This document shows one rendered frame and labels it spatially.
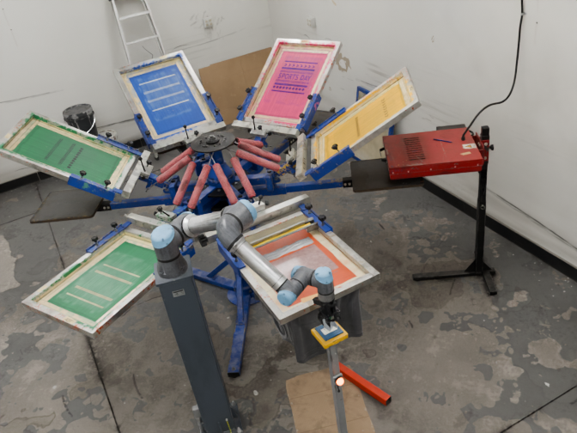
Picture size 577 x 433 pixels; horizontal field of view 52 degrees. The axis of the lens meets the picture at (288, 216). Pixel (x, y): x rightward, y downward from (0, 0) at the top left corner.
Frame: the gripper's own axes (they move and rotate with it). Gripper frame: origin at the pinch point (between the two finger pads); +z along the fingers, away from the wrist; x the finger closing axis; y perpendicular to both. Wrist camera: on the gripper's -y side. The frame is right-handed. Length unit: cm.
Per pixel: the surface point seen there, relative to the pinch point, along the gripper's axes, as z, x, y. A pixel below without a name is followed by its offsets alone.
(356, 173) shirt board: 3, 93, -118
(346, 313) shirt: 25.7, 25.1, -28.0
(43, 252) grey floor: 98, -121, -332
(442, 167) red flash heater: -9, 126, -70
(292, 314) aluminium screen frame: -0.6, -10.2, -17.2
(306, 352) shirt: 39.3, -2.1, -27.7
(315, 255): 2, 24, -55
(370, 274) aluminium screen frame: -1.1, 36.7, -19.3
